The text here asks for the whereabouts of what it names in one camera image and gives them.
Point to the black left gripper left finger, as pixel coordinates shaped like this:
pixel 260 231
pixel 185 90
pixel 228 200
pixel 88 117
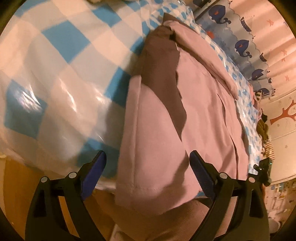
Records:
pixel 45 219

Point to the wardrobe with tree sticker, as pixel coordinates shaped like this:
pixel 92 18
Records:
pixel 280 113

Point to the pile of clothes at right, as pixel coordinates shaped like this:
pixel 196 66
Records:
pixel 262 128

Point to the whale pattern curtain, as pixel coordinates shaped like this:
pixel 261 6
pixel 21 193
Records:
pixel 256 38

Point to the pink and brown jacket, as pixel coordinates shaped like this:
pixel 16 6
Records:
pixel 180 99

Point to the blue white checkered bed cover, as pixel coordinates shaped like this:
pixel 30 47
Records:
pixel 65 68

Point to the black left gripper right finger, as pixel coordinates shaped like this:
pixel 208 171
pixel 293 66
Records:
pixel 249 220

